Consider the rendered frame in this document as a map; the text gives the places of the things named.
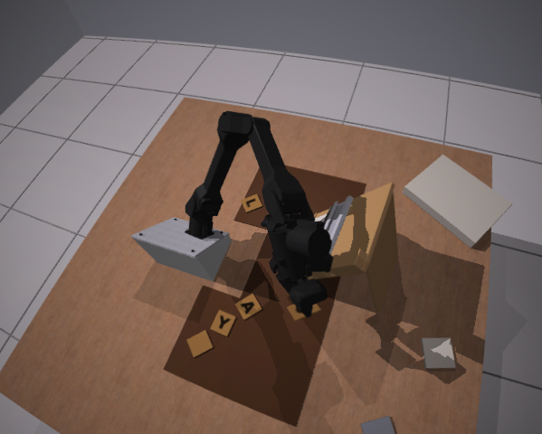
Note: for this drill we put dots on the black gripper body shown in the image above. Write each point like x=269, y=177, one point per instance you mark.
x=291, y=268

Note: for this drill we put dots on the tan tile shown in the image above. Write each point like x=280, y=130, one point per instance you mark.
x=251, y=203
x=200, y=343
x=223, y=323
x=298, y=315
x=248, y=306

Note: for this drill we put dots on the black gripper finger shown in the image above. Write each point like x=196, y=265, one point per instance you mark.
x=287, y=286
x=307, y=311

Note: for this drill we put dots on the tan wooden board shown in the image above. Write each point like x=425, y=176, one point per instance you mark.
x=363, y=234

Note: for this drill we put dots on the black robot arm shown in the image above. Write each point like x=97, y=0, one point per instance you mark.
x=282, y=193

